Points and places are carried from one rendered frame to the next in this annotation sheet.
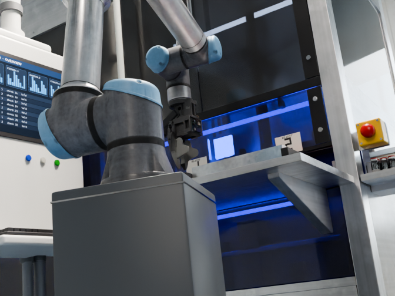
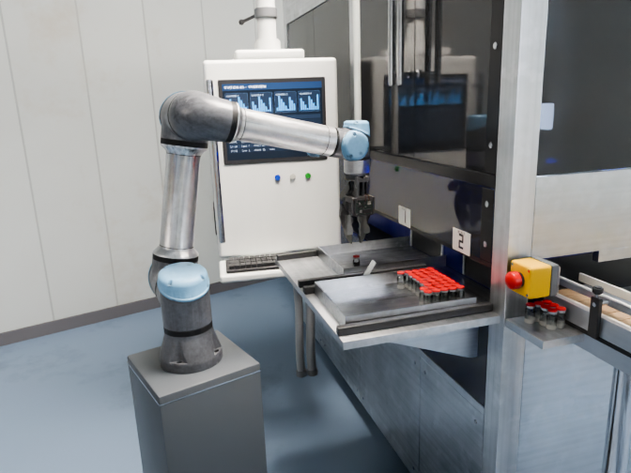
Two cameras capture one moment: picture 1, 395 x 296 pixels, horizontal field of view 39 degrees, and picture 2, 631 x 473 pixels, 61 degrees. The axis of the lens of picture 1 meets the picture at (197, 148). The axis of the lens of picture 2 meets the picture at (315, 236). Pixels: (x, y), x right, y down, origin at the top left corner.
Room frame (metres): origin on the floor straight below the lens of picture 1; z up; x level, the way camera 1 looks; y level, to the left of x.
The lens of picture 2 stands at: (0.41, -0.93, 1.40)
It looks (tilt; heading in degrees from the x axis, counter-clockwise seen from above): 14 degrees down; 43
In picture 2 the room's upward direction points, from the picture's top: 2 degrees counter-clockwise
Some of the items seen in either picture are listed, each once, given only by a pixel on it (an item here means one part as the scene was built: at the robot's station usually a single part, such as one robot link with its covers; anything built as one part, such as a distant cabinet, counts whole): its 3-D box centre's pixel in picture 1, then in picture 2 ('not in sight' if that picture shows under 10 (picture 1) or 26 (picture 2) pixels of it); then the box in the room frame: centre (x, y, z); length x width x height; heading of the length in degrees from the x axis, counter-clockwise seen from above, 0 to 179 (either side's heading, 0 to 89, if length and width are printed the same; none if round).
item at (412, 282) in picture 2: not in sight; (421, 288); (1.56, -0.22, 0.90); 0.18 x 0.02 x 0.05; 59
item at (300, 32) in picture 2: not in sight; (302, 78); (2.48, 1.06, 1.50); 0.48 x 0.01 x 0.59; 59
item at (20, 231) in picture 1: (50, 236); (279, 260); (1.71, 0.48, 0.82); 0.40 x 0.14 x 0.02; 143
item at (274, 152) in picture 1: (265, 172); (391, 295); (1.49, -0.18, 0.90); 0.34 x 0.26 x 0.04; 149
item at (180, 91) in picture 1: (180, 97); (358, 167); (1.63, 0.04, 1.20); 0.08 x 0.08 x 0.05
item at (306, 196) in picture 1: (303, 205); (416, 342); (1.48, -0.26, 0.79); 0.34 x 0.03 x 0.13; 149
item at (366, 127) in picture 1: (368, 131); (515, 280); (1.52, -0.49, 0.99); 0.04 x 0.04 x 0.04; 59
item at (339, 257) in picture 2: not in sight; (378, 255); (1.76, 0.06, 0.90); 0.34 x 0.26 x 0.04; 149
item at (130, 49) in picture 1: (143, 56); (383, 64); (1.95, 0.17, 1.50); 0.47 x 0.01 x 0.59; 59
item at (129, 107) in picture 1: (130, 114); (184, 294); (1.07, 0.13, 0.96); 0.13 x 0.12 x 0.14; 68
